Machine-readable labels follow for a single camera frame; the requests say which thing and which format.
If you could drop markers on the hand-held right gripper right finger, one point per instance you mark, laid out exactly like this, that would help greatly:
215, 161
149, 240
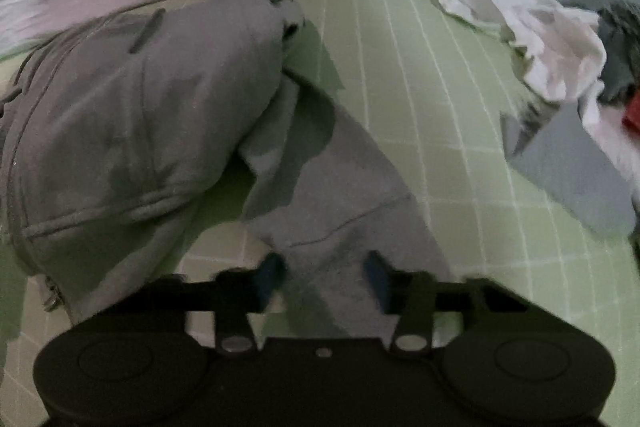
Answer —
376, 279

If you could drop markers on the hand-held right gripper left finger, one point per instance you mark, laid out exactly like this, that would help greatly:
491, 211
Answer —
271, 277

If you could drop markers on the grey zip hoodie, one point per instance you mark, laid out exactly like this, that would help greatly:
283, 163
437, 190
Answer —
125, 107

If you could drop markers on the pile of mixed clothes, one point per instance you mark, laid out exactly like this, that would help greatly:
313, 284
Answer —
545, 37

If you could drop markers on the grey-blue garment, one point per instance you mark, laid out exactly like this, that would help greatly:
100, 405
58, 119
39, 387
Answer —
575, 167

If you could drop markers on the red garment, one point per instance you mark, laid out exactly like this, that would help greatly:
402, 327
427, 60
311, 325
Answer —
632, 112

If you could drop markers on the dark grey garment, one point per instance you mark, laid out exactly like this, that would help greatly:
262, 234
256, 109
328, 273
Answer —
620, 47

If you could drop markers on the white bed cloth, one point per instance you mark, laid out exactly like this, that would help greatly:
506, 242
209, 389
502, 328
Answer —
65, 2

